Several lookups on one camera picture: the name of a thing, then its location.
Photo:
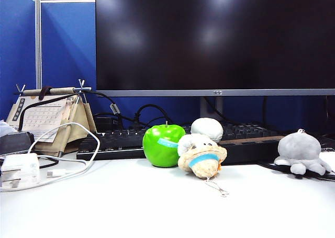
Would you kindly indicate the beige canvas desk stand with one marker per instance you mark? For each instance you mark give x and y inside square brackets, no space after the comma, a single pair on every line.
[78,123]

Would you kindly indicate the black computer monitor silver bezel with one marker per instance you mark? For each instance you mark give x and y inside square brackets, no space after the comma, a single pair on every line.
[209,52]

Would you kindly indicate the silver monitor stand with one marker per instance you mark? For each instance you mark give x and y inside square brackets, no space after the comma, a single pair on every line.
[212,107]

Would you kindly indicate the aluminium partition frame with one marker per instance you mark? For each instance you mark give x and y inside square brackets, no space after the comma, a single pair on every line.
[38,39]

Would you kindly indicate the black flat box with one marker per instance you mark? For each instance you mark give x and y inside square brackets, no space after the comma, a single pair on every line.
[15,142]

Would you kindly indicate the black printed mouse pad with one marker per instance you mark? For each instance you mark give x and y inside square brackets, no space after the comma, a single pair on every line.
[327,144]

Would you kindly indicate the white brain squeeze toy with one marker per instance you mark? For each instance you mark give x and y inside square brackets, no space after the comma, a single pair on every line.
[206,128]

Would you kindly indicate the small black power brick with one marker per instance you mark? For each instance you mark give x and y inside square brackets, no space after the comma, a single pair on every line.
[104,123]

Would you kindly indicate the paper desk calendar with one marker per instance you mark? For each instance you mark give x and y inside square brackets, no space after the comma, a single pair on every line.
[42,115]

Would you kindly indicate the green plastic apple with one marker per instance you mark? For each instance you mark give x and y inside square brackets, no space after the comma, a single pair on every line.
[157,149]

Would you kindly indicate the black mechanical keyboard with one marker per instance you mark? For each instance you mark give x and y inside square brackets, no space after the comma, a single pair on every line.
[117,141]

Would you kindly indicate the white plush dog straw hat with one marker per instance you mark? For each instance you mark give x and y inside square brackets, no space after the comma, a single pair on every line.
[204,159]

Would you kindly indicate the white tissue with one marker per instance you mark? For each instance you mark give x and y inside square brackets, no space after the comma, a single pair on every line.
[5,129]

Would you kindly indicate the white power adapter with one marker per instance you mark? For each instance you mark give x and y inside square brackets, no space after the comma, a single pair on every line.
[23,167]

